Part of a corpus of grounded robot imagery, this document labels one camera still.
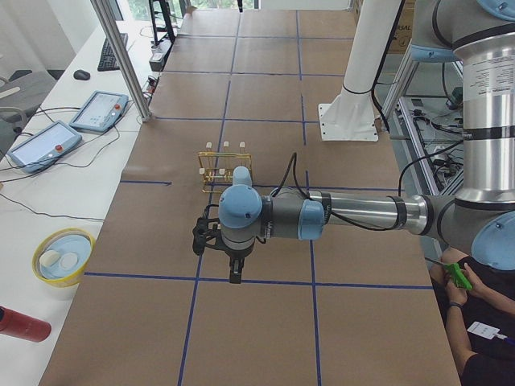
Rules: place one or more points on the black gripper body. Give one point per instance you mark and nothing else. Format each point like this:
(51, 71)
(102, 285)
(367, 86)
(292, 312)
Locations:
(236, 256)

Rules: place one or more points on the light blue plastic cup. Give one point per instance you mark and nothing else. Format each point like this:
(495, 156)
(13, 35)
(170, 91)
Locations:
(242, 176)

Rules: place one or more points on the yellow bowl with blue plate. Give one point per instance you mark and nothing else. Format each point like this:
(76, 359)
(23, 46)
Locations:
(61, 258)

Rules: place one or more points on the upper teach pendant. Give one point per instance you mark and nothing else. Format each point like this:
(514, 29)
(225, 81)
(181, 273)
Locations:
(100, 112)

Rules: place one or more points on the teach pendant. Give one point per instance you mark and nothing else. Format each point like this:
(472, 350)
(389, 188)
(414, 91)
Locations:
(44, 148)
(100, 112)

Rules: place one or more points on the lower teach pendant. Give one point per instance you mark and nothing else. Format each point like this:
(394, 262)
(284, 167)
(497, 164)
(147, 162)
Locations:
(44, 148)

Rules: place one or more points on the green handheld tool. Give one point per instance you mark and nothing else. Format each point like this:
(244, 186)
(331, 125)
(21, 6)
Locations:
(457, 276)

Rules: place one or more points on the red cylinder bottle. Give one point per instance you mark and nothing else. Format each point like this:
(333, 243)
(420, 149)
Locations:
(23, 326)

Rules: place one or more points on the black keyboard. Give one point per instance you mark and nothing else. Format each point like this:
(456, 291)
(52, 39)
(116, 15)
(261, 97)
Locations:
(108, 60)

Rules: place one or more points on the black computer mouse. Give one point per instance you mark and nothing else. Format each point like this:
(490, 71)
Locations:
(81, 75)

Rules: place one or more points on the seated person in black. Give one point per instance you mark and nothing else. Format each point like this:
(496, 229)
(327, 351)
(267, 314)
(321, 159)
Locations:
(478, 360)

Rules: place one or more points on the cardboard box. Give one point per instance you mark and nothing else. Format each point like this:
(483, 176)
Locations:
(398, 28)

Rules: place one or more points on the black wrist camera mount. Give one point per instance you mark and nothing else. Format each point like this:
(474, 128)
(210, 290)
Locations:
(206, 234)

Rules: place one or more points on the gold wire cup holder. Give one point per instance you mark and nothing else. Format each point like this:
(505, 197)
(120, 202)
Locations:
(217, 167)

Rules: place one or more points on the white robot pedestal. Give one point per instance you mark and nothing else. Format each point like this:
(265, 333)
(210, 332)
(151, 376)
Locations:
(350, 117)

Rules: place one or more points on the aluminium frame post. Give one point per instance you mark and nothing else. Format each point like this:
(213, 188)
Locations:
(112, 33)

